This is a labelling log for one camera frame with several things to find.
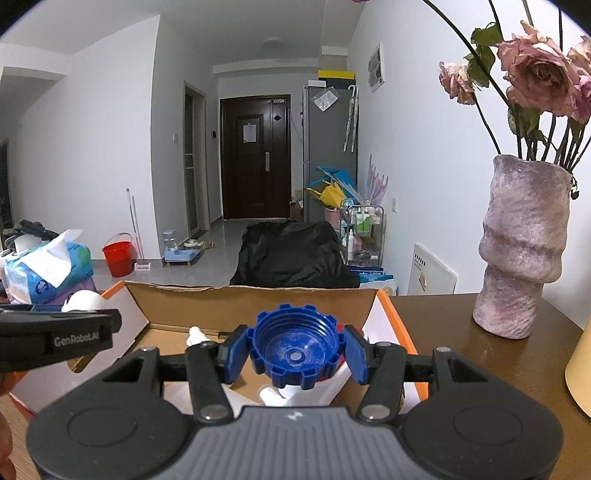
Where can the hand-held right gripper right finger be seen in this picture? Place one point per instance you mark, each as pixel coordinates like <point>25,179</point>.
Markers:
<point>355,356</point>

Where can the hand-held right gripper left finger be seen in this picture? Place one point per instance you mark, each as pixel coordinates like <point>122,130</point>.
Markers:
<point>233,355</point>

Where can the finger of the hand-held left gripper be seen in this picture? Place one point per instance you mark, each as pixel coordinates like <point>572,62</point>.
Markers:
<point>69,321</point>

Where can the white spray bottle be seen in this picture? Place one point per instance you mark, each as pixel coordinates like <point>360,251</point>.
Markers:
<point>197,336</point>

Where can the orange cardboard box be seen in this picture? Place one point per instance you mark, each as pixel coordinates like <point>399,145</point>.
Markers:
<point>258,304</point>

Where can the red and white lint brush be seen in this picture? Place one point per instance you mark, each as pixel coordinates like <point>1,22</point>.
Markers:
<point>277,397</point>

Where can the blue ridged bottle cap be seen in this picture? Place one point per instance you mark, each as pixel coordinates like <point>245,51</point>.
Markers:
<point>295,348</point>

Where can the blue tissue pack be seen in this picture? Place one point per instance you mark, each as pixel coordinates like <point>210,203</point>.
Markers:
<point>41,277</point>

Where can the red plastic bucket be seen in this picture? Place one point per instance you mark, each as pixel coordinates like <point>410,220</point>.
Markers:
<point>117,258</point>

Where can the blue and white packet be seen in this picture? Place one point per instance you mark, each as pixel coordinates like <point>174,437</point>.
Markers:
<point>374,279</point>

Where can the black item on container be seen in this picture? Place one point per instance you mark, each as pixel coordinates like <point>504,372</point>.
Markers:
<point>25,229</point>

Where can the white mop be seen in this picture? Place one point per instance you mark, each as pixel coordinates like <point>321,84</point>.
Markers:
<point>136,230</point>

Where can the white flat board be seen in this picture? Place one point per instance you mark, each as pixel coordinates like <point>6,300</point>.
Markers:
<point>431,272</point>

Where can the blue pet feeder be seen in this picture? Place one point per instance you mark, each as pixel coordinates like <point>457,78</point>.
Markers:
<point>182,251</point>

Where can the black cloth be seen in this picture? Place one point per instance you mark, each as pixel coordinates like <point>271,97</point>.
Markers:
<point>291,254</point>

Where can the pink waste bin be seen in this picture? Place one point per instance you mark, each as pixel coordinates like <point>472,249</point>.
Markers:
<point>332,219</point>

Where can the brown floor carton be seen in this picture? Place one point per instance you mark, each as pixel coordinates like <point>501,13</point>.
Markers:
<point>296,211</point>

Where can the yellow plastic item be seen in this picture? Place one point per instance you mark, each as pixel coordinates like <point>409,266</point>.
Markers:
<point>328,194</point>

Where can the blue folding rack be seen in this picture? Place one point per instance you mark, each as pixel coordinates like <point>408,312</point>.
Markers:
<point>339,175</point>

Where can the dark wooden door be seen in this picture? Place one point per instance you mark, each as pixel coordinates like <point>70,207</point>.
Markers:
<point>256,161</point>

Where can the pink textured vase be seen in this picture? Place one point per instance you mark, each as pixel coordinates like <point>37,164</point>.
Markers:
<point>521,249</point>

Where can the glass inner door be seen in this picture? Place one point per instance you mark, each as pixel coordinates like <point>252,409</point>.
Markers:
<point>194,161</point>

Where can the grey refrigerator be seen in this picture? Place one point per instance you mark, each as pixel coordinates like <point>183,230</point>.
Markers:
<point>323,147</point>

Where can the yellow thermos jug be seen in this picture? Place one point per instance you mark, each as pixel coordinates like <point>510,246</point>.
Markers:
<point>581,374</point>

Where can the hanging folded umbrellas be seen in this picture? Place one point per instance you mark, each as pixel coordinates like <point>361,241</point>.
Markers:
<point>351,120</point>

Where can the clear plastic bag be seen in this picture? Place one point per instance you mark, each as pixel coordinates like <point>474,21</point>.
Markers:
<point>326,100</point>

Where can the yellow flat box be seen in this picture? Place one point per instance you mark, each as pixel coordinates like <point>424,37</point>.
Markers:
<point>336,74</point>

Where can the dried pink rose bouquet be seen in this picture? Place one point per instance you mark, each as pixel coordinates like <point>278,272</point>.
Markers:
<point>540,78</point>

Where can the purple wall decoration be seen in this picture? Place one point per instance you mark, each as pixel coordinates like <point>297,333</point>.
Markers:
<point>378,180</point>

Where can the white wall panel box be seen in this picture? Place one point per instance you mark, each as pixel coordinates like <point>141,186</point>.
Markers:
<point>376,69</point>

